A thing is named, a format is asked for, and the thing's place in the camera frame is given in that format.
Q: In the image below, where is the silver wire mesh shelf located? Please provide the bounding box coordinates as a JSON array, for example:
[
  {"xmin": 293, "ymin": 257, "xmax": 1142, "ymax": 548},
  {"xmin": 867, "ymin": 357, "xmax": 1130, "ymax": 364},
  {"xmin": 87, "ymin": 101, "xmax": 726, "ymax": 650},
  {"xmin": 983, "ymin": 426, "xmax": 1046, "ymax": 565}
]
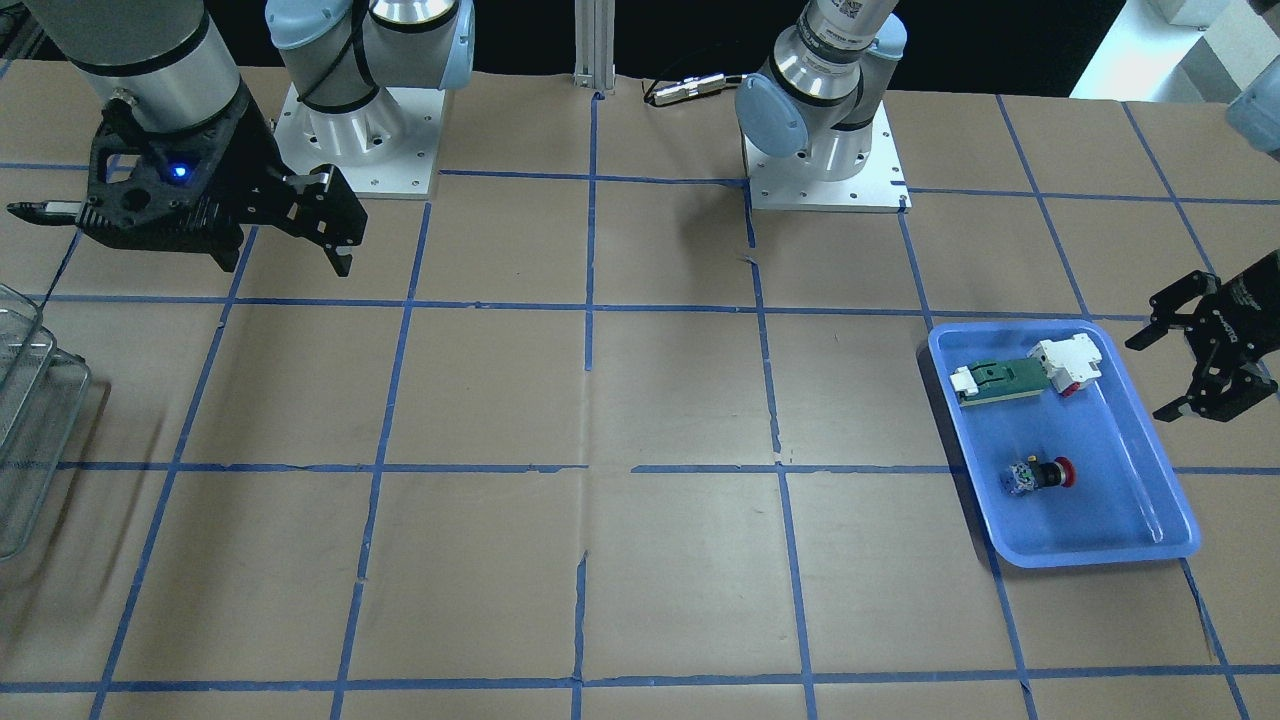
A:
[{"xmin": 1, "ymin": 286, "xmax": 92, "ymax": 561}]

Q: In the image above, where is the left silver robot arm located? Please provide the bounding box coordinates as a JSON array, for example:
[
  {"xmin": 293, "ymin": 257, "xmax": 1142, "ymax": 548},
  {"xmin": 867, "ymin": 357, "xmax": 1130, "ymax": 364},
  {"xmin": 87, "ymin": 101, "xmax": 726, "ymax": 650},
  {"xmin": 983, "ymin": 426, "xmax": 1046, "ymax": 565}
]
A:
[{"xmin": 735, "ymin": 1, "xmax": 1277, "ymax": 421}]

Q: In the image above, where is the red emergency stop button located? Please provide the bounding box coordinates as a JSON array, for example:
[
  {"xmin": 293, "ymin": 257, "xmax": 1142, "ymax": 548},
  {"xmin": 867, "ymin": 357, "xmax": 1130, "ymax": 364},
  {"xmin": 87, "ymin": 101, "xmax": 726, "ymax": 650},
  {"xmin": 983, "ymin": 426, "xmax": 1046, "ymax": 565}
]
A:
[{"xmin": 1001, "ymin": 456, "xmax": 1076, "ymax": 497}]

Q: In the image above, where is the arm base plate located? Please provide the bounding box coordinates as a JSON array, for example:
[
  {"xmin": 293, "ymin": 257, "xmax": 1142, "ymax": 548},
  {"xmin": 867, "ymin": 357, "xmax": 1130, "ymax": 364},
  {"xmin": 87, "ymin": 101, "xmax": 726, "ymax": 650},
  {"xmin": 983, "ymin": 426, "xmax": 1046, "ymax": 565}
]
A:
[
  {"xmin": 274, "ymin": 86, "xmax": 451, "ymax": 201},
  {"xmin": 742, "ymin": 105, "xmax": 913, "ymax": 213}
]

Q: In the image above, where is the white circuit breaker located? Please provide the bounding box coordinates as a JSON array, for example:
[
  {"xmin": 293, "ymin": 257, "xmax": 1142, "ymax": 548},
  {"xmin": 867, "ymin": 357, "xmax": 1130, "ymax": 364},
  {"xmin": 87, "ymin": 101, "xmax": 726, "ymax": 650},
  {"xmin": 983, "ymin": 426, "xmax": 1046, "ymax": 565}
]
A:
[{"xmin": 1027, "ymin": 333, "xmax": 1103, "ymax": 398}]

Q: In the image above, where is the blue plastic tray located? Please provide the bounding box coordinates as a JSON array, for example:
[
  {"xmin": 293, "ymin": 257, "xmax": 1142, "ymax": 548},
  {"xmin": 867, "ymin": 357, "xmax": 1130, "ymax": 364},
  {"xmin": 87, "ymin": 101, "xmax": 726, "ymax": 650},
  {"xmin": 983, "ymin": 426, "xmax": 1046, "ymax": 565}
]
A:
[{"xmin": 928, "ymin": 319, "xmax": 1202, "ymax": 568}]

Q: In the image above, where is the aluminium frame post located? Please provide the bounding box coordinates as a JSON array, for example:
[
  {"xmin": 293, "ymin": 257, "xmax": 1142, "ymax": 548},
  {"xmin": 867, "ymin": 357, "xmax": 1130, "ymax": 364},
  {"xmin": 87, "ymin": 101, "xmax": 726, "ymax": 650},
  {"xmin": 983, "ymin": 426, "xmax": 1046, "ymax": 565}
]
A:
[{"xmin": 573, "ymin": 0, "xmax": 616, "ymax": 94}]

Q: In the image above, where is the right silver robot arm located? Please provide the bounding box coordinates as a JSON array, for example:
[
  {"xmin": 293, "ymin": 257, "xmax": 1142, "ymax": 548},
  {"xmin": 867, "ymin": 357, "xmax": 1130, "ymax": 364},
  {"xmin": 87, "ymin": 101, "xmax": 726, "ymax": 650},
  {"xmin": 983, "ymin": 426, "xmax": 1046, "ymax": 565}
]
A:
[{"xmin": 9, "ymin": 1, "xmax": 475, "ymax": 277}]

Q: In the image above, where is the green terminal block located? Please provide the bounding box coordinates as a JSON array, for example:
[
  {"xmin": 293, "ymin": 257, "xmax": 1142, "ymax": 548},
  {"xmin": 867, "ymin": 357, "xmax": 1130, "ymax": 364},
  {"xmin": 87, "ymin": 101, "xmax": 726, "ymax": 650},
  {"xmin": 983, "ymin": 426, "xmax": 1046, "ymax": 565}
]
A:
[{"xmin": 948, "ymin": 357, "xmax": 1050, "ymax": 406}]

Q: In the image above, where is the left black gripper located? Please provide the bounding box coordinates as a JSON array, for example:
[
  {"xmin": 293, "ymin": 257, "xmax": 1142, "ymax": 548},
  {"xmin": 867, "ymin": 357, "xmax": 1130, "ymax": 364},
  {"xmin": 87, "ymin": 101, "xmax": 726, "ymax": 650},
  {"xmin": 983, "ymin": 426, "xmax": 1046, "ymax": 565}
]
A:
[{"xmin": 1125, "ymin": 250, "xmax": 1279, "ymax": 423}]

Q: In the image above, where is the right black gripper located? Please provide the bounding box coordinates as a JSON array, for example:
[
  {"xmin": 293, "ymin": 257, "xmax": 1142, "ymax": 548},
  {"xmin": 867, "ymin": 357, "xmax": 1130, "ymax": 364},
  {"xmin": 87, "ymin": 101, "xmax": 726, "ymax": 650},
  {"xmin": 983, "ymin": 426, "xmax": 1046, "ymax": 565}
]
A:
[{"xmin": 215, "ymin": 150, "xmax": 369, "ymax": 278}]

